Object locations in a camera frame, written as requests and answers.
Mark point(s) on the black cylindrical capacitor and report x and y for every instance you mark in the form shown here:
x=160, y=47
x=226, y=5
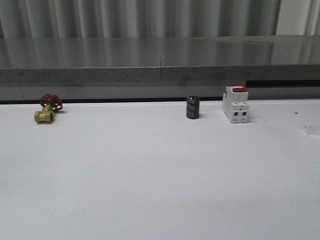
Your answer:
x=192, y=107

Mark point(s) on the brass valve red handwheel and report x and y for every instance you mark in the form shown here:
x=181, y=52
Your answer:
x=51, y=104

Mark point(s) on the grey stone countertop ledge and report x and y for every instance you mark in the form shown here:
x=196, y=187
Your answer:
x=120, y=69

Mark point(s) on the white plastic piece at edge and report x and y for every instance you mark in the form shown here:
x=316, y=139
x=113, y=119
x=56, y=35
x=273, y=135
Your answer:
x=311, y=129

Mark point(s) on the white circuit breaker red switch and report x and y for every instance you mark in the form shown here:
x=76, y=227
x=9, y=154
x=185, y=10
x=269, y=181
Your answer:
x=235, y=104

